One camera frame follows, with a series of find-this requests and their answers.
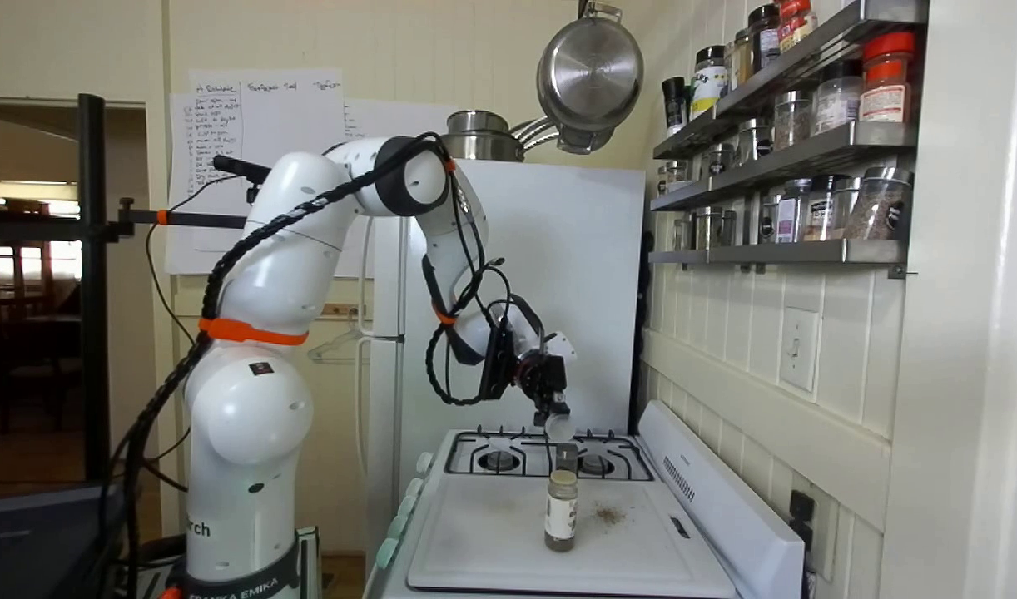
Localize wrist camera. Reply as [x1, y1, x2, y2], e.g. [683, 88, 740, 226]
[479, 320, 519, 403]

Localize large glass jar steel lid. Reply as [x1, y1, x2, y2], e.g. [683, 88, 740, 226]
[845, 166, 914, 241]

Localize red-lidded spice jar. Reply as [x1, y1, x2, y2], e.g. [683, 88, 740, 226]
[859, 32, 918, 125]

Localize black pepper grinder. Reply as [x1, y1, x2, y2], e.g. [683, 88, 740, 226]
[662, 77, 689, 139]

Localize white cutting board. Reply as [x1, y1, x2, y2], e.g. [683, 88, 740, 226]
[406, 476, 739, 599]

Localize steel wall spice rack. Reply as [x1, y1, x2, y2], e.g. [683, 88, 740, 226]
[647, 0, 930, 280]

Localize black cable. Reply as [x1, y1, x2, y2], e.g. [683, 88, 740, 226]
[145, 178, 220, 493]

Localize row of dark-lidded spice jars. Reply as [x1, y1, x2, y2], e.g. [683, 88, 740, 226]
[727, 0, 819, 87]

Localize glass spice jar white label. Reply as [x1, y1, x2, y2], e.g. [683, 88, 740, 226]
[544, 470, 579, 552]

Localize white gas stove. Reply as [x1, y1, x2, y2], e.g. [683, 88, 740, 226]
[363, 399, 807, 599]

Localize clear spice jar black lid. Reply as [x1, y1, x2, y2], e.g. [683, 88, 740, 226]
[811, 60, 864, 136]

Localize handwritten paper sheets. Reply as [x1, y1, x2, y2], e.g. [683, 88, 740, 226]
[165, 68, 458, 277]

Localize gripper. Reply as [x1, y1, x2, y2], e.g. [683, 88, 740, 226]
[517, 350, 573, 426]

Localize stack of steel pots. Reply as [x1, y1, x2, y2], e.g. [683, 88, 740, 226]
[440, 110, 559, 162]

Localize hanging steel pot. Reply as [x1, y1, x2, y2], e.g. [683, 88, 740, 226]
[535, 2, 645, 156]

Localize white light switch plate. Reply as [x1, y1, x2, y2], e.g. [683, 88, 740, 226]
[778, 306, 821, 393]

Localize stove burner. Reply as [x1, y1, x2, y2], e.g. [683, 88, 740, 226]
[447, 429, 553, 478]
[555, 431, 654, 482]

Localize small glass spice jar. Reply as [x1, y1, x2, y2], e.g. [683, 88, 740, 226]
[773, 90, 814, 151]

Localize jar with yellow white label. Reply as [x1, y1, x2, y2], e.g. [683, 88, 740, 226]
[689, 46, 729, 119]

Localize black wall socket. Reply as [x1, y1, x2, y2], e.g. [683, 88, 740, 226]
[787, 490, 816, 546]

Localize clear clothes hanger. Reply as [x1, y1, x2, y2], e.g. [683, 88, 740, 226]
[307, 323, 370, 367]

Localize row of small steel tins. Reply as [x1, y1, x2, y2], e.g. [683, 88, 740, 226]
[658, 116, 774, 194]

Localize window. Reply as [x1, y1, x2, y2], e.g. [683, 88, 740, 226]
[0, 179, 83, 290]

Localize dark laptop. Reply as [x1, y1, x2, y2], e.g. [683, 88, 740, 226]
[0, 483, 128, 599]

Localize dark wooden table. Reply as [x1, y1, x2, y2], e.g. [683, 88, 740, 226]
[0, 283, 83, 435]

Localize camera on mount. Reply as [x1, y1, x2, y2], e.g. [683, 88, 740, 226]
[0, 93, 273, 483]

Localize row of labelled spice jars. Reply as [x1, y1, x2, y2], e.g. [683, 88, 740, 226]
[761, 175, 861, 244]

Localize steel canister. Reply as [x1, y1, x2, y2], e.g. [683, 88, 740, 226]
[690, 206, 737, 250]

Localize white refrigerator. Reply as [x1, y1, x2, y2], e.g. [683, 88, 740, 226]
[365, 158, 647, 552]

